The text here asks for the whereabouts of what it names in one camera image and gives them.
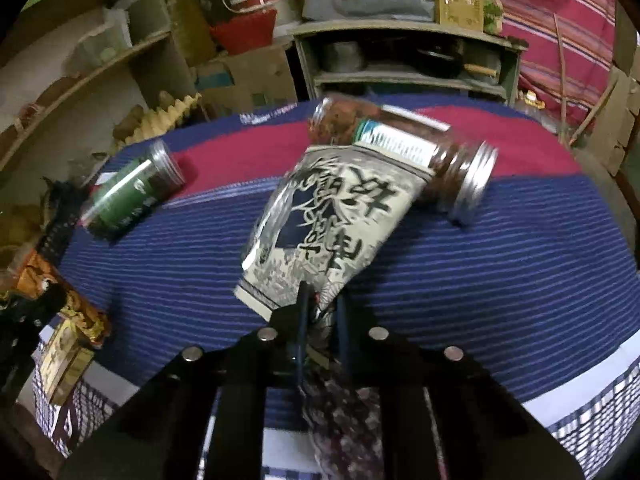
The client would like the white black calligraphy packet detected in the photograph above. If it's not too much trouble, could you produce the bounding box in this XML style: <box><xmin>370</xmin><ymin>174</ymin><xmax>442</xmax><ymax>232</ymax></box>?
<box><xmin>234</xmin><ymin>145</ymin><xmax>426</xmax><ymax>318</ymax></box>

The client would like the small orange snack packet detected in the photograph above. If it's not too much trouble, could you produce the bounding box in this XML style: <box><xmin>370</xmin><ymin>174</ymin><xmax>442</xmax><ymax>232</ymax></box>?
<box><xmin>15</xmin><ymin>249</ymin><xmax>112</xmax><ymax>348</ymax></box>

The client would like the yellow red carton box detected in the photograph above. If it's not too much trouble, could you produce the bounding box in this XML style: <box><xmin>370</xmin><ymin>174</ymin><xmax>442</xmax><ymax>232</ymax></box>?
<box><xmin>39</xmin><ymin>320</ymin><xmax>94</xmax><ymax>405</ymax></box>

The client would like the purple blister pack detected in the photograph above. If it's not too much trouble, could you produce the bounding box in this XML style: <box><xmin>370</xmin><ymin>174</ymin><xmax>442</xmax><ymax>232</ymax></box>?
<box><xmin>299</xmin><ymin>361</ymin><xmax>384</xmax><ymax>479</ymax></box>

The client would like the striped plaid tablecloth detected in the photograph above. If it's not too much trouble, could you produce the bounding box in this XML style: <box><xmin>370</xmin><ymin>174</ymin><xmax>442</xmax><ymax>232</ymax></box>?
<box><xmin>58</xmin><ymin>96</ymin><xmax>639</xmax><ymax>479</ymax></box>

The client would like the jar with green label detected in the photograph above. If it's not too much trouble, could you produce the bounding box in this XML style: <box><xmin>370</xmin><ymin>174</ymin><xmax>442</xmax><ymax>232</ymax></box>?
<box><xmin>79</xmin><ymin>140</ymin><xmax>186</xmax><ymax>240</ymax></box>

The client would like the egg carton tray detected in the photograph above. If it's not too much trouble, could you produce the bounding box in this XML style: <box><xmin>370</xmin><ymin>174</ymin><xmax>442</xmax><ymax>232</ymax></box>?
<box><xmin>117</xmin><ymin>92</ymin><xmax>203</xmax><ymax>146</ymax></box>

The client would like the jar with brown contents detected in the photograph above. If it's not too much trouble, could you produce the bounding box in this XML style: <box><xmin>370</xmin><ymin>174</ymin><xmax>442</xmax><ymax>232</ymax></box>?
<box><xmin>309</xmin><ymin>94</ymin><xmax>498</xmax><ymax>224</ymax></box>

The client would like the broom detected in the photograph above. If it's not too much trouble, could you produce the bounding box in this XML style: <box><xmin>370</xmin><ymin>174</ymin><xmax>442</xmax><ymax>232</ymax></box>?
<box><xmin>552</xmin><ymin>14</ymin><xmax>618</xmax><ymax>149</ymax></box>

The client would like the cardboard box under bucket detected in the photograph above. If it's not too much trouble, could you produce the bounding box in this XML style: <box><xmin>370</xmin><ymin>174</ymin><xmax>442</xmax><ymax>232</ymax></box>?
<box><xmin>194</xmin><ymin>42</ymin><xmax>298</xmax><ymax>117</ymax></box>

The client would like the yellow label oil jug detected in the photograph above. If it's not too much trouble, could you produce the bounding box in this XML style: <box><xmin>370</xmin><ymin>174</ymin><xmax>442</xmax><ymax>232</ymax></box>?
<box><xmin>515</xmin><ymin>90</ymin><xmax>546</xmax><ymax>110</ymax></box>

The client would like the red plastic basin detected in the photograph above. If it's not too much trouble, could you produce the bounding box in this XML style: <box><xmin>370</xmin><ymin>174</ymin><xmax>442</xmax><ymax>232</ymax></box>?
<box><xmin>209</xmin><ymin>9</ymin><xmax>277</xmax><ymax>55</ymax></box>

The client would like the black wok pan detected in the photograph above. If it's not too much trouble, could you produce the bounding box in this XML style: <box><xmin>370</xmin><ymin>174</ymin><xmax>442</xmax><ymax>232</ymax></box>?
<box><xmin>414</xmin><ymin>46</ymin><xmax>499</xmax><ymax>80</ymax></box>

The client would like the grey low shelf unit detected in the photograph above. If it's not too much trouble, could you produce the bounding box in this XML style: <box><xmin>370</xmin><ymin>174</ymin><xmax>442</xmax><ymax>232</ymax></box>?
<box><xmin>292</xmin><ymin>18</ymin><xmax>528</xmax><ymax>106</ymax></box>

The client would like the yellow utensil holder box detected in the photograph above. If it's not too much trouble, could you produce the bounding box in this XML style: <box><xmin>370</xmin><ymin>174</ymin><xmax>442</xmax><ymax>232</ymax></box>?
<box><xmin>435</xmin><ymin>0</ymin><xmax>484</xmax><ymax>32</ymax></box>

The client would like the red striped hanging cloth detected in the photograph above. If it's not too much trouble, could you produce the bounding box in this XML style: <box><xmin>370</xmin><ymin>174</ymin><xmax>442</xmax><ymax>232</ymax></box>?
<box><xmin>500</xmin><ymin>0</ymin><xmax>616</xmax><ymax>126</ymax></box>

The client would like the wooden wall shelf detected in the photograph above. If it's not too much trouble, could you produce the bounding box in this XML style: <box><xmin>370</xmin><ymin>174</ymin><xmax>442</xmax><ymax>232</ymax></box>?
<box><xmin>1</xmin><ymin>0</ymin><xmax>195</xmax><ymax>204</ymax></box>

